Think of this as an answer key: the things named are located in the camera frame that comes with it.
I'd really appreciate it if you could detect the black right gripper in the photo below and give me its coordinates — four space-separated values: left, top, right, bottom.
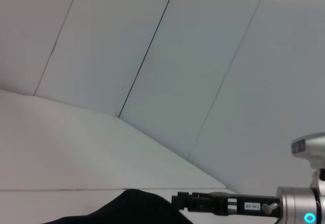
171 191 282 219

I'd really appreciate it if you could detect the black FREE print t-shirt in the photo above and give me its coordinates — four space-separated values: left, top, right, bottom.
40 188 197 224

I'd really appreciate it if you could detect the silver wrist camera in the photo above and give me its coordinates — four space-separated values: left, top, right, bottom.
290 132 325 170

